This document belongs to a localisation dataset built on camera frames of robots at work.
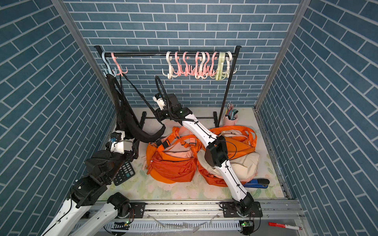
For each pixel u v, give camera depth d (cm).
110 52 64
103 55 63
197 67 71
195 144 96
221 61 66
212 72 68
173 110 71
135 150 60
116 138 53
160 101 79
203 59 65
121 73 70
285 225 69
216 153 59
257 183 79
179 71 71
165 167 77
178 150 96
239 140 98
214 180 77
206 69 74
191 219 73
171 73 72
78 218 45
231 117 102
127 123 87
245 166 68
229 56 65
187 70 71
